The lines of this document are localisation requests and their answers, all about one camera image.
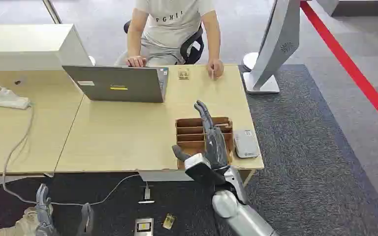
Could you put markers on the person's left hand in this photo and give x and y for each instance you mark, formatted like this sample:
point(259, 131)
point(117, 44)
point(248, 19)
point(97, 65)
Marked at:
point(215, 69)

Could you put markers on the red floor tape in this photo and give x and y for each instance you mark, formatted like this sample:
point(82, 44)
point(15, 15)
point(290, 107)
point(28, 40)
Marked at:
point(352, 68)

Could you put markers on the grey laptop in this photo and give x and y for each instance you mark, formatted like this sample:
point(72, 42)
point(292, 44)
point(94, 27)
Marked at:
point(120, 85)

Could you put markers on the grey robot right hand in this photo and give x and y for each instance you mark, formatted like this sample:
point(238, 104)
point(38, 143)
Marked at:
point(215, 146)

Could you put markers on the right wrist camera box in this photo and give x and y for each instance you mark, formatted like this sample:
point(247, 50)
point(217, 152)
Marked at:
point(202, 171)

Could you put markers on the white power adapter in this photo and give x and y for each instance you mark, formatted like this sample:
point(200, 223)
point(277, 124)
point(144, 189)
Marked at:
point(147, 195)

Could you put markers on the grey stand foot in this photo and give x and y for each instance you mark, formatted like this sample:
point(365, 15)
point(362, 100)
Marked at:
point(327, 6)

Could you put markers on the grey metal bar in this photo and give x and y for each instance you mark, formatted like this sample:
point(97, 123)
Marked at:
point(52, 11)

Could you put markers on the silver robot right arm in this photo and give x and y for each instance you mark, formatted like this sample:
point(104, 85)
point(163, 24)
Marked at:
point(241, 215)

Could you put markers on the wooden desk leg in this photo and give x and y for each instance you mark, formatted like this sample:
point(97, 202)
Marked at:
point(248, 177)

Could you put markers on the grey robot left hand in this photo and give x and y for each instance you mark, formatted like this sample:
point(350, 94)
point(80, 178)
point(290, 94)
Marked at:
point(45, 215)

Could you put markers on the person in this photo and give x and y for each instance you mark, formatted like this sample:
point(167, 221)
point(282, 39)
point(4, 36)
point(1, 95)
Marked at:
point(172, 29)

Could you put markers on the small yellow card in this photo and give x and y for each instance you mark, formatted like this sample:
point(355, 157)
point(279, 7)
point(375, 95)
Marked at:
point(168, 221)

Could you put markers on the person's right hand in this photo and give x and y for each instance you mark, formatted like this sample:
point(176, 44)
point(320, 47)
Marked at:
point(136, 61)

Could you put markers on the white cabinet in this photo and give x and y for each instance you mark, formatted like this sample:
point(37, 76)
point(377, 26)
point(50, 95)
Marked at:
point(26, 45)

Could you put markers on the white display stand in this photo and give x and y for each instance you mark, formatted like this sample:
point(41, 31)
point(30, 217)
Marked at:
point(273, 45)

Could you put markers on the black office chair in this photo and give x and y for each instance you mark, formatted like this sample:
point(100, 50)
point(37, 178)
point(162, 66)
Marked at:
point(192, 45)

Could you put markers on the grey card reader device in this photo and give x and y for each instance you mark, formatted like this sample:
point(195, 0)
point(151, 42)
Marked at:
point(246, 144)

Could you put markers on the white power strip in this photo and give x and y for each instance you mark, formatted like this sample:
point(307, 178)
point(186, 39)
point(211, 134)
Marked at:
point(3, 98)

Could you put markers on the wooden card box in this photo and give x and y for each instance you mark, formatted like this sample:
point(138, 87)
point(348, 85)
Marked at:
point(190, 138)

